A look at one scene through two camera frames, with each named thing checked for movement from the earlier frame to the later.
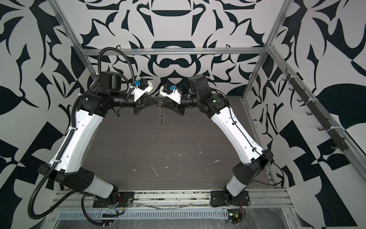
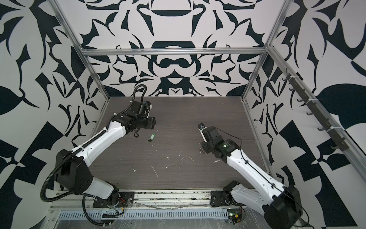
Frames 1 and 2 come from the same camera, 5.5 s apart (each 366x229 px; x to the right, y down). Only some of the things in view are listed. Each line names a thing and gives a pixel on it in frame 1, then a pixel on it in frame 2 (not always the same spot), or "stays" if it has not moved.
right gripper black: (174, 106) → (205, 146)
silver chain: (161, 116) → (201, 150)
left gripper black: (140, 103) → (152, 121)
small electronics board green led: (234, 215) stays
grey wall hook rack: (316, 112) stays
